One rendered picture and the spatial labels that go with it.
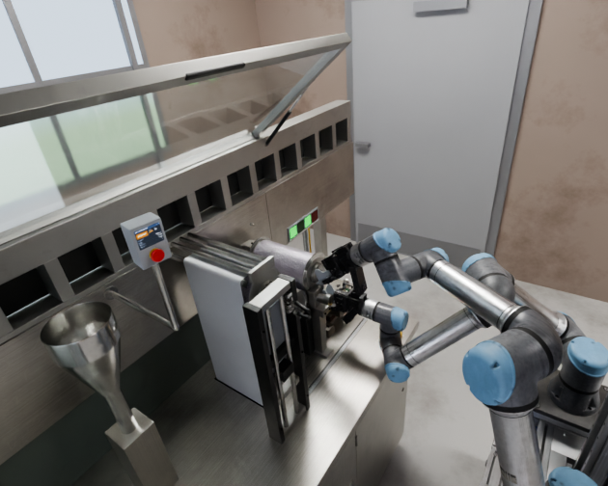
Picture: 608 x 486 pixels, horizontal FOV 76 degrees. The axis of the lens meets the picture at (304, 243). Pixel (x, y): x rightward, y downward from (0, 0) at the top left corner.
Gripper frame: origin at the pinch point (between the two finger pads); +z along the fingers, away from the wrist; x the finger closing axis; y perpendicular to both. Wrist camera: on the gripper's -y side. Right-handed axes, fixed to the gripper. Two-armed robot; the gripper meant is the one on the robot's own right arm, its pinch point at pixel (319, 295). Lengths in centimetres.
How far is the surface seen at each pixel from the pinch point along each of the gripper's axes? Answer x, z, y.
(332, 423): 34.5, -25.6, -19.0
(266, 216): -8.4, 30.0, 24.7
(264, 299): 44, -14, 35
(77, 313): 75, 14, 42
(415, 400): -55, -25, -109
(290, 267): 11.5, 3.9, 19.2
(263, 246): 7.9, 18.5, 22.0
